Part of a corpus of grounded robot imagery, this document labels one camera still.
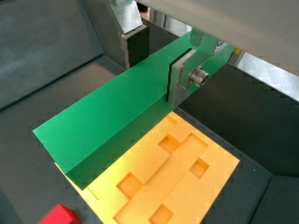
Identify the yellow puzzle board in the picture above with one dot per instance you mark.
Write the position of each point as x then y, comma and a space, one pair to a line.
165, 180

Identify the long green block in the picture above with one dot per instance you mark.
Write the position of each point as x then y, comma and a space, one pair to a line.
90, 133

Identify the red block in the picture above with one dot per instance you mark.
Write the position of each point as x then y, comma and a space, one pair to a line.
60, 215

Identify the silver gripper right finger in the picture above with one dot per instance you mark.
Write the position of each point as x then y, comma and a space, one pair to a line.
194, 66

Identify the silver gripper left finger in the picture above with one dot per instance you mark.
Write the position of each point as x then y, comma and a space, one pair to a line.
132, 32

